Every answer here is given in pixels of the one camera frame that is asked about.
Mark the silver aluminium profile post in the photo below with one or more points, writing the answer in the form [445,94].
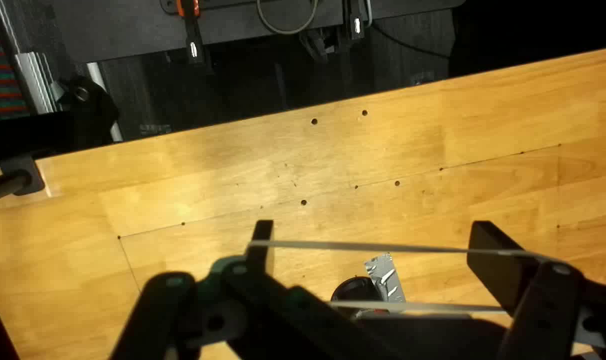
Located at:
[36,80]

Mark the black round knob mount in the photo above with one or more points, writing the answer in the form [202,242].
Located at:
[82,100]

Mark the pale rubber band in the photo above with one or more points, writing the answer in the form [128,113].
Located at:
[382,247]

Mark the grey metal base plate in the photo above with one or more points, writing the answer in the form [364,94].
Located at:
[386,277]

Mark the black clamp with silver tip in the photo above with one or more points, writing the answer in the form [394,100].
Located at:
[356,21]

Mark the dark cup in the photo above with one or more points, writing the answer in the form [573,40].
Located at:
[355,290]

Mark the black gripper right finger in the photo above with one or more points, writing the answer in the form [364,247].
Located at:
[515,273]

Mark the black clamp with orange grip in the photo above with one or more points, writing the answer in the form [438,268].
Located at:
[191,31]

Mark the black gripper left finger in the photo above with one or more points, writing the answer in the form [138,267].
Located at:
[268,306]

